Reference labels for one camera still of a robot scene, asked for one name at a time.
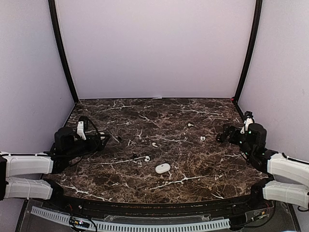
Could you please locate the white oval charging case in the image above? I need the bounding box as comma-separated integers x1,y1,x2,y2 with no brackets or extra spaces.
155,163,170,174

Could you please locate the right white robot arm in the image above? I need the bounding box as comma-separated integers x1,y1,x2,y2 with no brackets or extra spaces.
216,123,309,212

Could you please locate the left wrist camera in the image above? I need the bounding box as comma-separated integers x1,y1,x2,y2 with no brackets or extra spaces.
76,116,88,140

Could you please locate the white slotted cable duct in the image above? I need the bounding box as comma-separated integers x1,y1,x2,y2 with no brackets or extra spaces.
30,206,230,232

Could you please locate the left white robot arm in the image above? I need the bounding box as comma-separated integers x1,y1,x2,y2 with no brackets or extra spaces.
0,127,110,211

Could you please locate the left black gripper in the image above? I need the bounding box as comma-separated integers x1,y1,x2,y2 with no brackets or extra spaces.
65,134,110,161

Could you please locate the black front rail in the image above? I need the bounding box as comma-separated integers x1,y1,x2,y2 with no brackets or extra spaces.
40,195,275,218

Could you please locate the right black frame post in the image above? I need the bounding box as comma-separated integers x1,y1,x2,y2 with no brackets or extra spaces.
233,0,263,102

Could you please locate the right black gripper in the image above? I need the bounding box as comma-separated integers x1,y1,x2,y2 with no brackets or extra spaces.
223,124,254,159

